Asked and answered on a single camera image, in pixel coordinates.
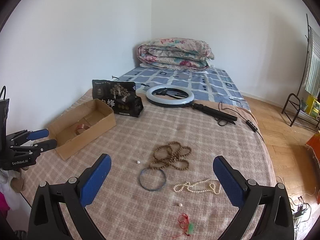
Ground white pearl necklace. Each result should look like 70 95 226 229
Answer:
173 178 222 195

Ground red cord jade pendant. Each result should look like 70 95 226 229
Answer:
178 213 194 237

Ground blue bangle bracelet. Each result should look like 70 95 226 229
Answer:
138 167 167 192

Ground gloved left hand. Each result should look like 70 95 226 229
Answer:
10 167 29 193

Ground cardboard box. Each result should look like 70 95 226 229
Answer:
48 99 116 161

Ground red band roll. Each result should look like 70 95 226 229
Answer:
75 124 90 135

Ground pink garment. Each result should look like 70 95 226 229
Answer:
0 192 10 218

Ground orange covered stool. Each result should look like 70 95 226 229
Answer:
306 133 320 161

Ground black printed snack bag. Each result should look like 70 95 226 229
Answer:
92 80 144 118

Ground black metal clothes rack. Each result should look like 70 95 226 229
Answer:
281 14 319 131

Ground yellow box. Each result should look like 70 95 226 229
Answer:
306 94 319 118

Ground pink plaid blanket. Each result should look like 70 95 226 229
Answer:
23 101 276 239

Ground striped hanging cloth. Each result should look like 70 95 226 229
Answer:
304 27 320 98

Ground blue checked bed sheet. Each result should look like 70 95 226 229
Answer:
118 67 250 110

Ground folded floral quilt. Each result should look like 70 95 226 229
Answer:
137 37 215 72

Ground tangled cables on floor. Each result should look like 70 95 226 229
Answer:
290 194 316 230

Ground black ring light cable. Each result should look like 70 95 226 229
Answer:
217 101 265 143

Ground black ring light handle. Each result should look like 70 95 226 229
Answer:
190 103 238 124

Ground wooden bead necklace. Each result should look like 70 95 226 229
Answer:
149 141 193 172

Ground white ring light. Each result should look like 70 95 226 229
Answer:
146 85 195 108

